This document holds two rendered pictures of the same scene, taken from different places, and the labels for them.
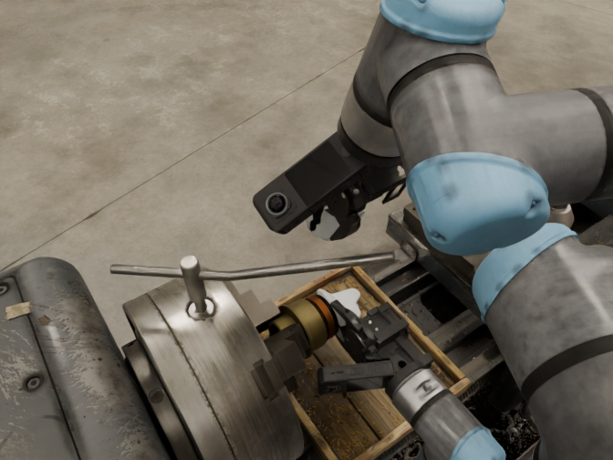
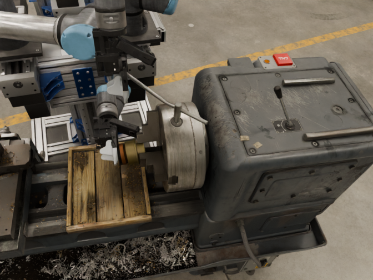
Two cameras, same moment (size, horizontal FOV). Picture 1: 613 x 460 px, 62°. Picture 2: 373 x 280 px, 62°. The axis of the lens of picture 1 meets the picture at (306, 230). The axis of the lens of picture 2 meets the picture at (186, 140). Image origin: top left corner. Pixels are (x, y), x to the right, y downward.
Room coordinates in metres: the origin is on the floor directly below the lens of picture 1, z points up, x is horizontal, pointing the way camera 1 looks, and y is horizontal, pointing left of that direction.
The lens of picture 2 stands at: (0.99, 0.35, 2.00)
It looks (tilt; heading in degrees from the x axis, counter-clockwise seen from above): 52 degrees down; 196
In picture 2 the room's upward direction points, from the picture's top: 8 degrees clockwise
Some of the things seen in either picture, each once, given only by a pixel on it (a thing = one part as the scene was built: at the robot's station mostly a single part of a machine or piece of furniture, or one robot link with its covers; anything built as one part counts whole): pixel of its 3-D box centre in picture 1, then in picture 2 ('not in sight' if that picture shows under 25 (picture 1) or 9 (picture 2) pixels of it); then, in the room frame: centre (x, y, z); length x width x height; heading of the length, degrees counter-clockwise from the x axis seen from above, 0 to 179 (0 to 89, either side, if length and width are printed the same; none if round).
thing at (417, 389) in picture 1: (419, 393); (107, 113); (0.33, -0.16, 1.08); 0.08 x 0.05 x 0.08; 124
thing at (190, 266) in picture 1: (197, 294); (177, 115); (0.37, 0.13, 1.26); 0.02 x 0.02 x 0.12
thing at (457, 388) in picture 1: (347, 356); (107, 182); (0.50, -0.08, 0.89); 0.36 x 0.30 x 0.04; 34
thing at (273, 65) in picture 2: not in sight; (275, 66); (-0.06, 0.36, 1.23); 0.13 x 0.08 x 0.05; 124
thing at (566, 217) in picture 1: (552, 210); not in sight; (0.66, -0.44, 1.13); 0.08 x 0.08 x 0.03
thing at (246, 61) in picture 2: not in sight; (240, 66); (0.02, 0.24, 1.24); 0.09 x 0.08 x 0.03; 124
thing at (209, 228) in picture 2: not in sight; (238, 204); (0.12, 0.45, 0.43); 0.60 x 0.48 x 0.86; 124
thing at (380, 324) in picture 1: (386, 350); (106, 130); (0.40, -0.12, 1.08); 0.12 x 0.09 x 0.08; 34
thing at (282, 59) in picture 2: not in sight; (282, 60); (-0.08, 0.38, 1.26); 0.06 x 0.06 x 0.02; 34
